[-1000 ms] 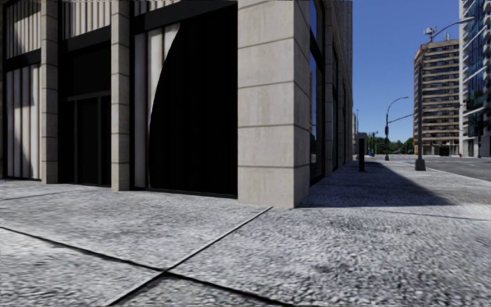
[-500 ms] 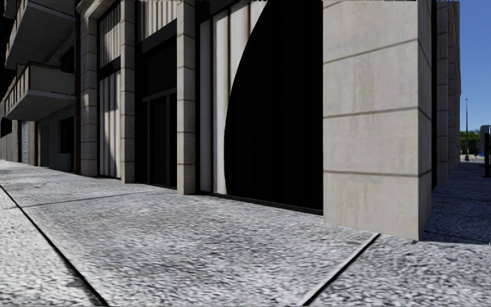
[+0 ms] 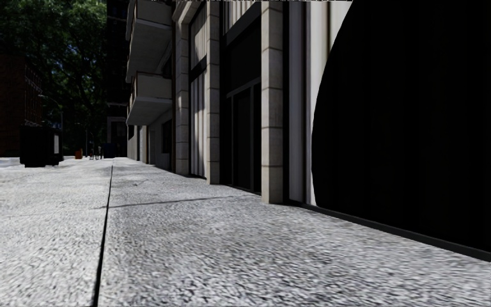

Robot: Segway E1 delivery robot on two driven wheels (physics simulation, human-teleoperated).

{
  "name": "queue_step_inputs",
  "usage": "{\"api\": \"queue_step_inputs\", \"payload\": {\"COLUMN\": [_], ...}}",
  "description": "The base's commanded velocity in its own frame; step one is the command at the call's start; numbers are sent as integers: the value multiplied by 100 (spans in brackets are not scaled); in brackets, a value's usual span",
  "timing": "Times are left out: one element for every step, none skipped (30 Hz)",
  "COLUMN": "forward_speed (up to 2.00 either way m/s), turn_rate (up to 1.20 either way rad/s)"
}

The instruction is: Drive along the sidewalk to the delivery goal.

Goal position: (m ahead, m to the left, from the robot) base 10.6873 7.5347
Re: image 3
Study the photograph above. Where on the pale stone building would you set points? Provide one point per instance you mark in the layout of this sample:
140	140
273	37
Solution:
271	115

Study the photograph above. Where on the blue letter box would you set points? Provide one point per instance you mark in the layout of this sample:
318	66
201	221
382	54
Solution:
108	150

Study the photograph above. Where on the person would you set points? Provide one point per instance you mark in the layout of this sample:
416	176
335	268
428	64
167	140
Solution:
99	152

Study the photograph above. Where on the dark building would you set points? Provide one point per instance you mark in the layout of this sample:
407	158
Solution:
117	57

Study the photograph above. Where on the grey street lamp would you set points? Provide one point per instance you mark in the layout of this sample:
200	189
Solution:
60	115

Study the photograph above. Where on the trees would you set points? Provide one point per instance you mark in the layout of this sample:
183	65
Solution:
69	57

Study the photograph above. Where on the black bus shelter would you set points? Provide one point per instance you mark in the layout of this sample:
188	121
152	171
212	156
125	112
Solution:
38	146

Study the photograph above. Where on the red brick building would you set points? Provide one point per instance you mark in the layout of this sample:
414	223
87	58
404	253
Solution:
15	107

